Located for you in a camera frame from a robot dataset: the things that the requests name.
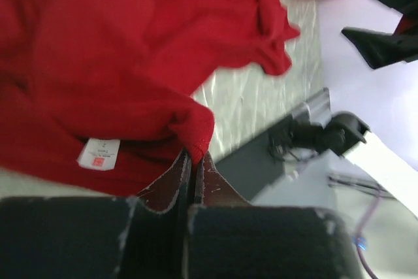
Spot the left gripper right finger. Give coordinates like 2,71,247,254
194,153,250,206

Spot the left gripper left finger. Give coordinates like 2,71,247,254
135,150,192,217

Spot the dark red t-shirt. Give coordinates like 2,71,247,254
1,0,299,196

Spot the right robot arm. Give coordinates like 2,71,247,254
337,0,417,215

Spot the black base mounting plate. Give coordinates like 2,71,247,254
216,114,329,206

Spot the aluminium rail frame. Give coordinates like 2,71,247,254
291,88,332,125

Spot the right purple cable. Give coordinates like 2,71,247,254
354,184,393,279

